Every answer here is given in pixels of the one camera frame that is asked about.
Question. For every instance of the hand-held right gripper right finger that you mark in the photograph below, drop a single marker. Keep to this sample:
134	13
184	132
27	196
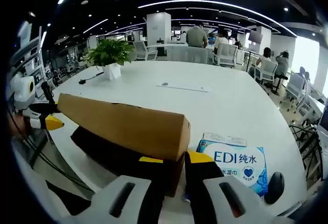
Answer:
230	201

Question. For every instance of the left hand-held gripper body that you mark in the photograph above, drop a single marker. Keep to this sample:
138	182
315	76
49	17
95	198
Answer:
23	90

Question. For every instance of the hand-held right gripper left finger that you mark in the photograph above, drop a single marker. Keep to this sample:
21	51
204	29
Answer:
120	198

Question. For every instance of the blue soft wet wipes pack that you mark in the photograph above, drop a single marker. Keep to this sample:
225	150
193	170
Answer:
238	167

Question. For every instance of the brown cardboard shoe box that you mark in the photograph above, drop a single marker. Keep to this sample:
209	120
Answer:
128	126

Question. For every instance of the black cylinder device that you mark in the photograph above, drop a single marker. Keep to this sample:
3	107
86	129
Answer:
48	93

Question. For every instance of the black computer mouse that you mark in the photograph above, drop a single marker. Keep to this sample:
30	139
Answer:
274	188

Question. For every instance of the person's white shirt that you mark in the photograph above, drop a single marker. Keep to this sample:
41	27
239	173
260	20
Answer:
33	183

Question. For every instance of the green plant in white pot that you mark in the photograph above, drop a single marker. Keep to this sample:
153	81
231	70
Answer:
110	52

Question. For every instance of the black tripod stand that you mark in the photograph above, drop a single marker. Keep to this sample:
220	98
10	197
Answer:
306	149

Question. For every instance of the white office chair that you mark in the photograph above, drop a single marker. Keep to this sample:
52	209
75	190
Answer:
143	51
267	71
226	55

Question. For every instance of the dark monitor screen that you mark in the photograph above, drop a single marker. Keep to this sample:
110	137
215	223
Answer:
255	37

